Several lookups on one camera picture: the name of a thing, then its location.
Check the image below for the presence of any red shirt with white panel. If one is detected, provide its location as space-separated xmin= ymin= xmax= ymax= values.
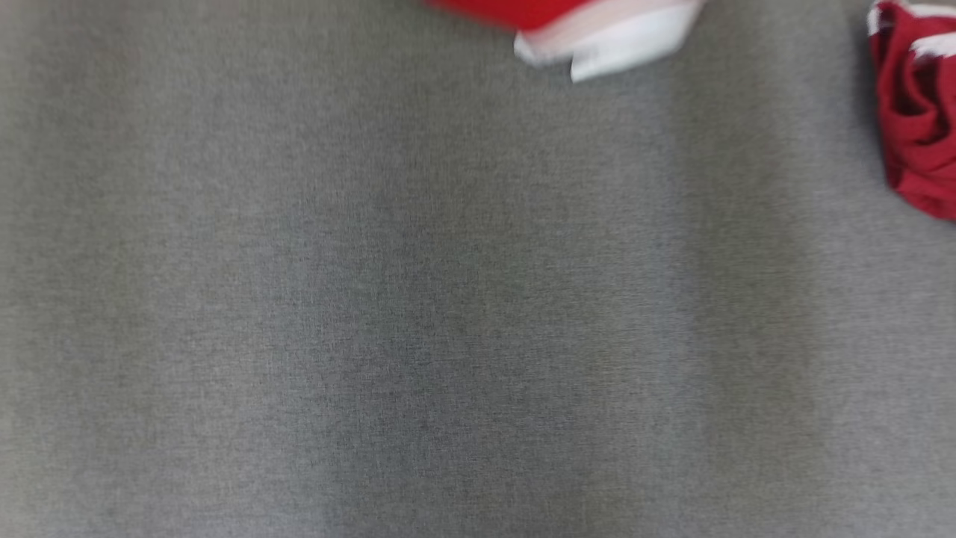
xmin=426 ymin=0 xmax=707 ymax=83

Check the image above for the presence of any red garment with white stripes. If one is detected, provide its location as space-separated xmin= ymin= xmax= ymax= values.
xmin=866 ymin=0 xmax=956 ymax=221

